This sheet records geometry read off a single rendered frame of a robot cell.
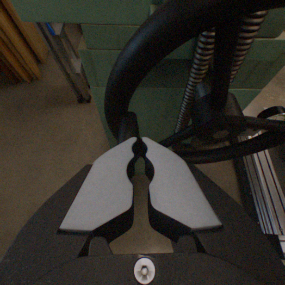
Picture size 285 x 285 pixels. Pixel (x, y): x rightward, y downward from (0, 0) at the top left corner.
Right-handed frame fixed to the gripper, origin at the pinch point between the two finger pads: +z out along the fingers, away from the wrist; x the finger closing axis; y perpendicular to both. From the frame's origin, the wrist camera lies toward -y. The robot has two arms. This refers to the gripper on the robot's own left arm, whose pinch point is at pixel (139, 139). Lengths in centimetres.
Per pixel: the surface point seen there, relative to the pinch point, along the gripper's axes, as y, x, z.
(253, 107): 8, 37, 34
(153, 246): 82, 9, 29
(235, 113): -0.7, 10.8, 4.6
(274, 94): 24, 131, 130
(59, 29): -18, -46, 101
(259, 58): -6.0, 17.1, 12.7
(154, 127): 15.6, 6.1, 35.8
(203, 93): -1.7, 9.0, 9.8
